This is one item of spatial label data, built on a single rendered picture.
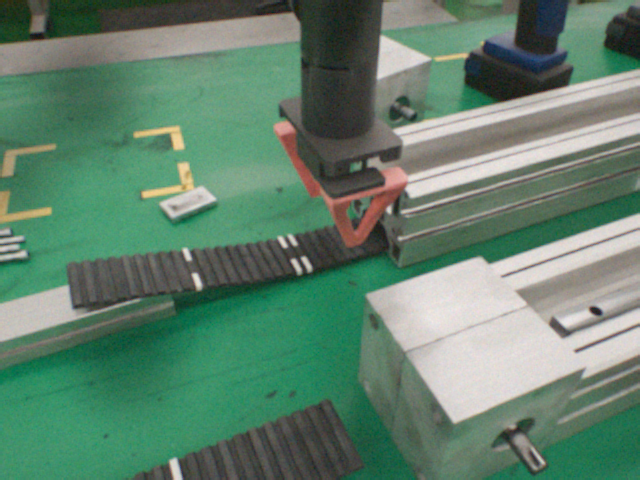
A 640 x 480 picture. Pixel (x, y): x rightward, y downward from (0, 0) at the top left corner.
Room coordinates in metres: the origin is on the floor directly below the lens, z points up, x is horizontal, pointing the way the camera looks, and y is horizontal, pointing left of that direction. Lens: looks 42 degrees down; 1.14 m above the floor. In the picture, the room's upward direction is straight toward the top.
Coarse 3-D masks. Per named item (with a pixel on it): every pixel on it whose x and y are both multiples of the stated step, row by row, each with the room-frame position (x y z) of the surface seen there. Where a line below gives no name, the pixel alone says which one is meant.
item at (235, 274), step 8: (216, 248) 0.37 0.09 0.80; (224, 248) 0.37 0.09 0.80; (232, 248) 0.37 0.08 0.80; (216, 256) 0.36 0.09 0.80; (224, 256) 0.36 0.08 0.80; (232, 256) 0.36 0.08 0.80; (224, 264) 0.35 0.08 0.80; (232, 264) 0.35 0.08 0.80; (240, 264) 0.35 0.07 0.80; (224, 272) 0.34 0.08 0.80; (232, 272) 0.34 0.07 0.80; (240, 272) 0.34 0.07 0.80; (232, 280) 0.33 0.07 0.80; (240, 280) 0.33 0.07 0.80; (248, 280) 0.33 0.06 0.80
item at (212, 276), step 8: (208, 248) 0.37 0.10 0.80; (200, 256) 0.35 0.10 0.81; (208, 256) 0.35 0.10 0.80; (200, 264) 0.34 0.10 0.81; (208, 264) 0.35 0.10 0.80; (216, 264) 0.35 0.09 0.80; (200, 272) 0.33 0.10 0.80; (208, 272) 0.33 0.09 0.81; (216, 272) 0.33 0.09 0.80; (208, 280) 0.32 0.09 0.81; (216, 280) 0.33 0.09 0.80; (224, 280) 0.33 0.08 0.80; (208, 288) 0.32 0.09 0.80
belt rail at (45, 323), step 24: (0, 312) 0.29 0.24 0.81; (24, 312) 0.29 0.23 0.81; (48, 312) 0.29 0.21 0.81; (72, 312) 0.29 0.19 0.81; (96, 312) 0.29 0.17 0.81; (120, 312) 0.29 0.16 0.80; (144, 312) 0.30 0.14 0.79; (168, 312) 0.31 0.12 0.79; (0, 336) 0.26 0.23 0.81; (24, 336) 0.27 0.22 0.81; (48, 336) 0.27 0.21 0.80; (72, 336) 0.28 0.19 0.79; (96, 336) 0.28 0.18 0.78; (0, 360) 0.26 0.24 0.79; (24, 360) 0.26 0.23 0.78
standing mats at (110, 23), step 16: (208, 0) 3.38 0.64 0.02; (224, 0) 3.38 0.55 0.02; (240, 0) 3.39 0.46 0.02; (256, 0) 3.39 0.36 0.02; (112, 16) 3.12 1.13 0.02; (128, 16) 3.12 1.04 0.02; (144, 16) 3.12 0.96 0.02; (160, 16) 3.13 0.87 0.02; (176, 16) 3.13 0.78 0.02; (192, 16) 3.13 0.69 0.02; (208, 16) 3.13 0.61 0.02; (224, 16) 3.13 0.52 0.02; (240, 16) 3.13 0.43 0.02; (256, 16) 3.14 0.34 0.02; (112, 32) 2.90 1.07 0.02
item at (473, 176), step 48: (528, 96) 0.53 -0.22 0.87; (576, 96) 0.53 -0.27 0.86; (624, 96) 0.56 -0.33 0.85; (432, 144) 0.46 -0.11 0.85; (480, 144) 0.48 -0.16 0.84; (528, 144) 0.44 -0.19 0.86; (576, 144) 0.44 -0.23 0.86; (624, 144) 0.46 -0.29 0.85; (432, 192) 0.37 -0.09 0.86; (480, 192) 0.40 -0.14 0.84; (528, 192) 0.42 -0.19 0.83; (576, 192) 0.44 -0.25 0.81; (624, 192) 0.47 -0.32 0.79; (432, 240) 0.38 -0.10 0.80; (480, 240) 0.40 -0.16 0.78
